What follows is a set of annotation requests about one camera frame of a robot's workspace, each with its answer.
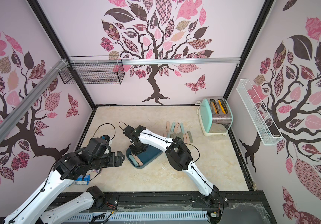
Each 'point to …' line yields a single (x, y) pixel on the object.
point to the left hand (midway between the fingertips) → (115, 161)
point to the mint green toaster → (215, 115)
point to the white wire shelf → (265, 127)
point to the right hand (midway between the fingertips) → (138, 153)
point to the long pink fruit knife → (140, 163)
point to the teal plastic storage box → (147, 157)
